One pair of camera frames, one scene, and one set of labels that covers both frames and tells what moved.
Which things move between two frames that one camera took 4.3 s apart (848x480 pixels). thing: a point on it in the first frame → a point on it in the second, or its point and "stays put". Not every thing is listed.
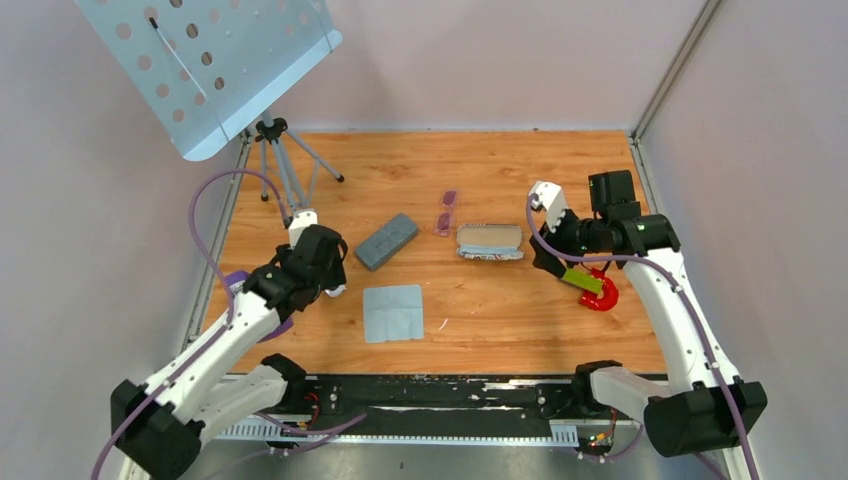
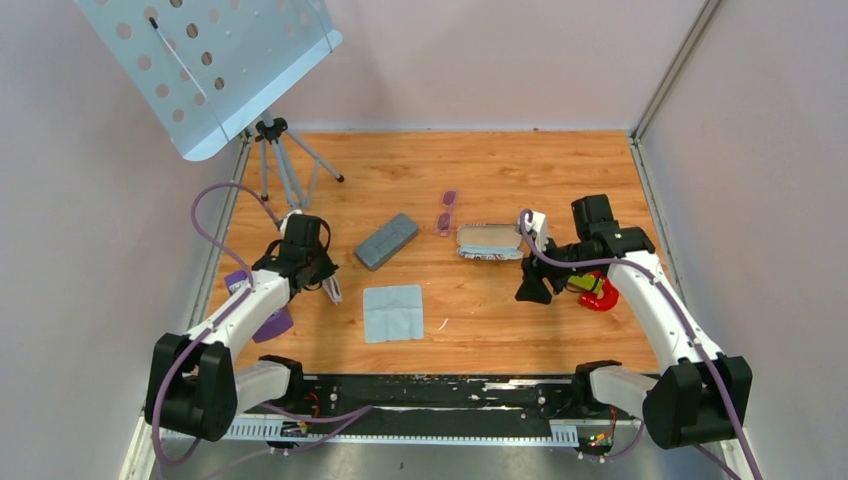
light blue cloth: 393,313 stays put
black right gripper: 554,238 → 533,288
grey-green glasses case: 386,242 stays put
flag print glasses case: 490,241 stays put
